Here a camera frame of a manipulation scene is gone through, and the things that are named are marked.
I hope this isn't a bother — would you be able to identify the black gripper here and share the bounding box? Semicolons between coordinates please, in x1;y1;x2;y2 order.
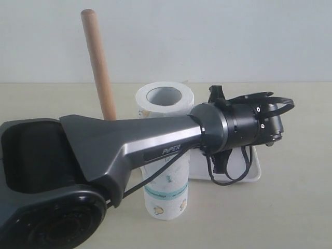
255;103;284;146

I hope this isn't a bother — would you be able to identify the printed paper towel roll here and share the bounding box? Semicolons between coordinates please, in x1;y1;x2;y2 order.
135;81;194;220

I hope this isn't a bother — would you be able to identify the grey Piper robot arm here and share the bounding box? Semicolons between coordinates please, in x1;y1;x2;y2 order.
1;98;287;248

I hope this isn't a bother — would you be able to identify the wooden paper towel holder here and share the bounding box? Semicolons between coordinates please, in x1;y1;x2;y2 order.
81;9;116;120

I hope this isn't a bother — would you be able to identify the white plastic tray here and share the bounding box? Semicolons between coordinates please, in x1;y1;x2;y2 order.
189;147;261;183

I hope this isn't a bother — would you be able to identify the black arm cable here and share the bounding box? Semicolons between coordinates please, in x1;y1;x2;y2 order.
121;91;296;202

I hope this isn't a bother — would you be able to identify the wrist camera with black bracket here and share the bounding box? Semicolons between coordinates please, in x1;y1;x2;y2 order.
208;85;227;103

